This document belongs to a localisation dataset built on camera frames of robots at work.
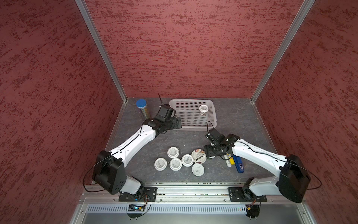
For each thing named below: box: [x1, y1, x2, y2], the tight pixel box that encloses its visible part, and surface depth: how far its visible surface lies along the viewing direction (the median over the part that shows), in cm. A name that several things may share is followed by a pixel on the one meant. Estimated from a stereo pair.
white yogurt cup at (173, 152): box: [166, 146, 180, 159], surface depth 85 cm
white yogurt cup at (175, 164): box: [169, 157, 183, 172], surface depth 80 cm
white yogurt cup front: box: [191, 162, 205, 177], surface depth 79 cm
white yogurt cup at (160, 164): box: [153, 157, 168, 172], surface depth 80 cm
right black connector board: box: [245, 204, 261, 219], surface depth 72 cm
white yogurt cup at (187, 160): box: [181, 154, 194, 168], surface depth 81 cm
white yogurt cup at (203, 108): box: [199, 104, 209, 115], surface depth 106 cm
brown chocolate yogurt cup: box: [191, 148, 207, 164], surface depth 85 cm
